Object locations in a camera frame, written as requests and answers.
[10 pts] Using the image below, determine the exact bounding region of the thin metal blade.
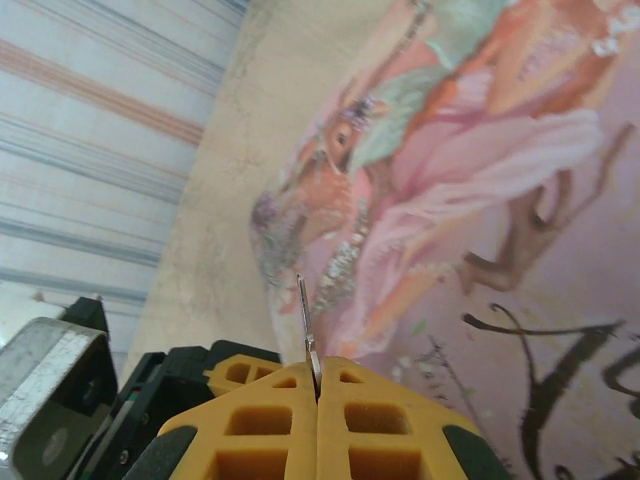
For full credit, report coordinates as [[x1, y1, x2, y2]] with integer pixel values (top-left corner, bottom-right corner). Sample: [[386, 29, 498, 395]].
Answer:
[[295, 272, 327, 401]]

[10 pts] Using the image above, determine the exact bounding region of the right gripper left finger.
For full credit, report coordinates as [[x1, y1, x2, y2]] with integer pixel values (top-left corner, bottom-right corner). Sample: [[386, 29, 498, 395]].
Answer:
[[132, 362, 320, 480]]

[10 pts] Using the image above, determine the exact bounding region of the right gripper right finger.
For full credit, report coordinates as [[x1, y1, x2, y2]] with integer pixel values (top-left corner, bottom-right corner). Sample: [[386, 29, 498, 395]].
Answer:
[[314, 354, 514, 480]]

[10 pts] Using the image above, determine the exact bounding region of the grey metal bracket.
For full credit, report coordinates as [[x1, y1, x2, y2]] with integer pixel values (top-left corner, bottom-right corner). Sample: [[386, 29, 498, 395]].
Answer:
[[0, 295, 119, 480]]

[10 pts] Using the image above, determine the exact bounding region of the pink illustrated tin box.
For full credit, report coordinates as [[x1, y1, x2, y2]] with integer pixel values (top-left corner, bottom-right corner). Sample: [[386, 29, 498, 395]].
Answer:
[[248, 0, 640, 480]]

